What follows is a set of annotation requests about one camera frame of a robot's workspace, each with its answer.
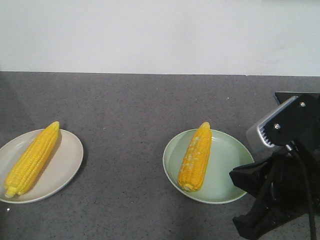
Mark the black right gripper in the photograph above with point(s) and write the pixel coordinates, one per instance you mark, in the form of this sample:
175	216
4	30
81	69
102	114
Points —
285	186

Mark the green round plate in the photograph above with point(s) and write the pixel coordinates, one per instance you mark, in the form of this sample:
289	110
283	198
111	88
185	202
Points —
226	153

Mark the yellow corn cob with spots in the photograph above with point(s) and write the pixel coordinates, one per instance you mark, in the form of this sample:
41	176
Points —
194	164

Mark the white round plate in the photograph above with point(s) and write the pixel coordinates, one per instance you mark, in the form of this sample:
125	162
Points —
61	167

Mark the bright yellow corn cob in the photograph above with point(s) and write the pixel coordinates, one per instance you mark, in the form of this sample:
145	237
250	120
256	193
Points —
25	171

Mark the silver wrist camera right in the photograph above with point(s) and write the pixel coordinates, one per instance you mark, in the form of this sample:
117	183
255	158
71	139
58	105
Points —
288	122

